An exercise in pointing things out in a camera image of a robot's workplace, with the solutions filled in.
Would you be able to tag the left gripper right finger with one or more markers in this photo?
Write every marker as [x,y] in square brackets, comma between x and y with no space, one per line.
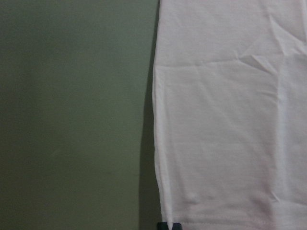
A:
[176,226]

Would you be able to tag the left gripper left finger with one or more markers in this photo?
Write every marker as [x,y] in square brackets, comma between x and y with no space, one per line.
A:
[162,226]

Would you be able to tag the pink Snoopy t-shirt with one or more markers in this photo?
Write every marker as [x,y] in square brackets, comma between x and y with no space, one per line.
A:
[230,114]

